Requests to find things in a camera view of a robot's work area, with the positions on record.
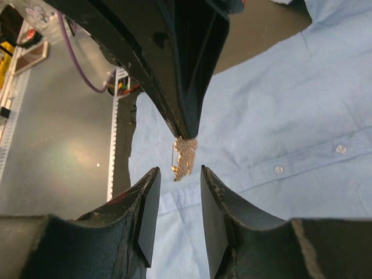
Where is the white slotted cable duct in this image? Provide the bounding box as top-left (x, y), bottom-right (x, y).
top-left (107, 67), bottom-right (128, 201)

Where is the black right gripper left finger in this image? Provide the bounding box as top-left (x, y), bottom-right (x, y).
top-left (1, 167), bottom-right (161, 278)

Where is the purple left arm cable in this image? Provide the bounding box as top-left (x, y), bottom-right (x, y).
top-left (56, 11), bottom-right (117, 94)

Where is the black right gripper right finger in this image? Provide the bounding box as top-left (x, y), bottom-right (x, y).
top-left (201, 166), bottom-right (371, 278)

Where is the light blue button shirt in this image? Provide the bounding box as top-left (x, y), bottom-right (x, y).
top-left (129, 1), bottom-right (371, 278)

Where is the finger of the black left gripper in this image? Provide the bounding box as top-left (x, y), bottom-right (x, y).
top-left (48, 1), bottom-right (186, 137)
top-left (174, 1), bottom-right (230, 139)

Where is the gold brooch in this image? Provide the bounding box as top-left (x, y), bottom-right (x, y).
top-left (171, 137), bottom-right (198, 182)

